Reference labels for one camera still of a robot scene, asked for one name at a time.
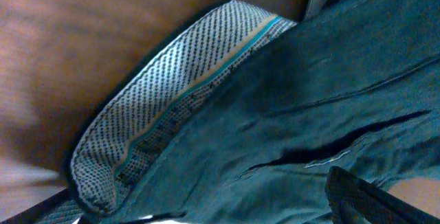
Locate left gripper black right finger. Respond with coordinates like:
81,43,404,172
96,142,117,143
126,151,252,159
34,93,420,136
325,166,439,224

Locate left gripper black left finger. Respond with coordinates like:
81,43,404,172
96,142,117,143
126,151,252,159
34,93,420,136
1,189,69,224

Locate black shorts with patterned waistband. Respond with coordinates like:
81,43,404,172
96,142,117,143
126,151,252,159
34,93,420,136
38,0,439,223

